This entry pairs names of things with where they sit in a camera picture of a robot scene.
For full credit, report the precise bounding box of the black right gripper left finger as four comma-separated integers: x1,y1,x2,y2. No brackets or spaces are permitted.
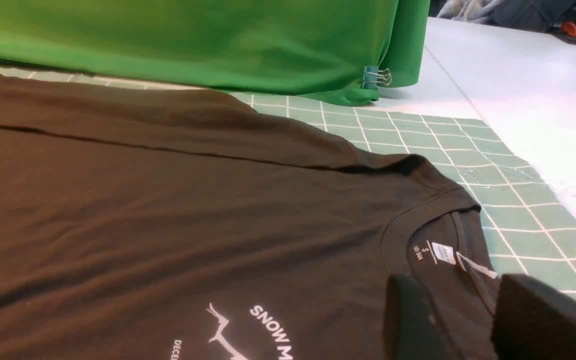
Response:
382,275,450,360

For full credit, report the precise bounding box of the gray clothes pile background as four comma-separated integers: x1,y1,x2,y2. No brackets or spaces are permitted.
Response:
436,0,576,33

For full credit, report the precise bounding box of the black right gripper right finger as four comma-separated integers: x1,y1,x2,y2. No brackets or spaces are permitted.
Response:
491,274,576,360

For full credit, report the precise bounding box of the green gridded cutting mat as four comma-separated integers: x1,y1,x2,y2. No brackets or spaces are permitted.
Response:
0,68,576,309

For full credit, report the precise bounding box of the orange object background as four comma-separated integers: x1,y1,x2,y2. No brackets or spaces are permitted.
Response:
560,21,576,39

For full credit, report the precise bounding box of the green backdrop cloth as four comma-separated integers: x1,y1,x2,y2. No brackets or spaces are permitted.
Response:
0,0,431,107

